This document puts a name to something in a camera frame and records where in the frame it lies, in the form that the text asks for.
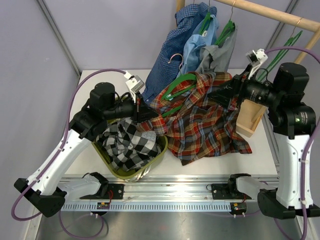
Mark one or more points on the green hanger with metal hook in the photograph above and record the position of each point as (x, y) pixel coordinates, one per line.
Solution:
(290, 42)

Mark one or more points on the grey shirt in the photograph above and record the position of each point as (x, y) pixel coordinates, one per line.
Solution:
(216, 58)

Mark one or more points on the red plaid shirt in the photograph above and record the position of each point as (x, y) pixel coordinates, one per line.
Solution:
(196, 126)

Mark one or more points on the white slotted cable duct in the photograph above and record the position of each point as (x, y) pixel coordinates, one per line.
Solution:
(82, 206)

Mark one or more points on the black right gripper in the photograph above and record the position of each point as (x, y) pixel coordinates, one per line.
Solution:
(224, 95)

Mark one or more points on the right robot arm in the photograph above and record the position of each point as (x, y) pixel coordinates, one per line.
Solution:
(294, 126)

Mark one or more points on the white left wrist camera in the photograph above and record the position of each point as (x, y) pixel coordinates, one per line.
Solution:
(134, 84)

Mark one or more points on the green hanger of blue shirt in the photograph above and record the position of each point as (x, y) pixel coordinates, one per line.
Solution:
(206, 21)

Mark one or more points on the black white checkered shirt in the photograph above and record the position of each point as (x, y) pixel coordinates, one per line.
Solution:
(128, 148)

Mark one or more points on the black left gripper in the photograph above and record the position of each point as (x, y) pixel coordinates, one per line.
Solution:
(144, 112)

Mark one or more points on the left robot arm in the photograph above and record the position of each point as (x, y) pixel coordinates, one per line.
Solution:
(43, 189)

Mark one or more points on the olive green plastic basket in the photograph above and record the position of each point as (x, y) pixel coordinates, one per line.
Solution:
(133, 175)

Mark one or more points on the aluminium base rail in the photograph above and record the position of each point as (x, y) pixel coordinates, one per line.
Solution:
(181, 188)

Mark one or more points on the green hanger of grey shirt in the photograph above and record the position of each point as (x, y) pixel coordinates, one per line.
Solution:
(228, 29)

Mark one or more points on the light blue shirt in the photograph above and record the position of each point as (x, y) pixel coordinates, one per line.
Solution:
(197, 41)

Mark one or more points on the dark blue checkered shirt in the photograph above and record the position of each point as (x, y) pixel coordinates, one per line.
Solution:
(166, 66)

